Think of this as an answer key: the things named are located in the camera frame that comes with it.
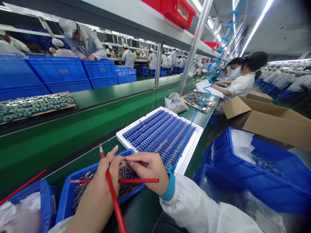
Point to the person's left hand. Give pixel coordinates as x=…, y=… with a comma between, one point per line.
x=107, y=179

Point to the person's right hand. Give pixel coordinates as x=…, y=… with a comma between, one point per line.
x=155, y=172

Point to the small metal spring part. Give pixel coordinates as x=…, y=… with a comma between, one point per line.
x=124, y=161

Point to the pile of metal pins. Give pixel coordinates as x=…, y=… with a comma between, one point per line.
x=81, y=188

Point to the rows of blue plastic parts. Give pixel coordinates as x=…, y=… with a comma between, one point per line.
x=160, y=133

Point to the blue plastic parts bin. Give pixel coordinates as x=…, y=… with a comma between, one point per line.
x=65, y=194

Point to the white foam tray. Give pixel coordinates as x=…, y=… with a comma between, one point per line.
x=126, y=139

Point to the green conveyor belt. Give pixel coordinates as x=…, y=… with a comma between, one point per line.
x=73, y=136

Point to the low blue storage bin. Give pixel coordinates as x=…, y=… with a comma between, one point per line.
x=213, y=179

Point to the blue bin with bag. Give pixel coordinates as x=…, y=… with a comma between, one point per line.
x=46, y=201

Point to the clear bag of metal parts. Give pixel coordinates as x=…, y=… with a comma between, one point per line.
x=175, y=104

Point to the small cardboard sheet of discs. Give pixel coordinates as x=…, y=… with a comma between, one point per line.
x=196, y=99

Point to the stack of white sheets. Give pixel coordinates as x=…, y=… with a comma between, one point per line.
x=240, y=143

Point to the white plastic bag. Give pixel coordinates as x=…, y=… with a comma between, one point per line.
x=20, y=216

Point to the white paper sheets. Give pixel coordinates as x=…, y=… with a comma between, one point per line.
x=210, y=89

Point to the blue plastic stools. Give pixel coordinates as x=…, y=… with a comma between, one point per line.
x=148, y=71

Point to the large cardboard sheet of green discs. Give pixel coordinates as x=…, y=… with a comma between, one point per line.
x=36, y=105

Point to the large blue storage bin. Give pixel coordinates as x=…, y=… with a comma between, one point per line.
x=267, y=189

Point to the heap of small metal parts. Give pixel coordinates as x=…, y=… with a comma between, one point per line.
x=269, y=165

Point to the stack of blue crates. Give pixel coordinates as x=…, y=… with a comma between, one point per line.
x=60, y=72

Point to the large open cardboard box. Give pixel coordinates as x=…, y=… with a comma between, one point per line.
x=269, y=121

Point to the small cardboard box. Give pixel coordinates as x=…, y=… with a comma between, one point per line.
x=260, y=95

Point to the small red plastic bin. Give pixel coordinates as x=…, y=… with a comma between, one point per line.
x=211, y=45

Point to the grey overhead shelf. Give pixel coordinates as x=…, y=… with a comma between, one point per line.
x=121, y=21

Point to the large red plastic bin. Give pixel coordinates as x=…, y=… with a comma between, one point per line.
x=178, y=12

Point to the ceiling light strip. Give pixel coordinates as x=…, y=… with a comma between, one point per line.
x=256, y=26

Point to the thin aluminium post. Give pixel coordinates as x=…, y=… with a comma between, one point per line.
x=158, y=65

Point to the thick aluminium post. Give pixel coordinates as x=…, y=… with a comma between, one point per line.
x=194, y=48

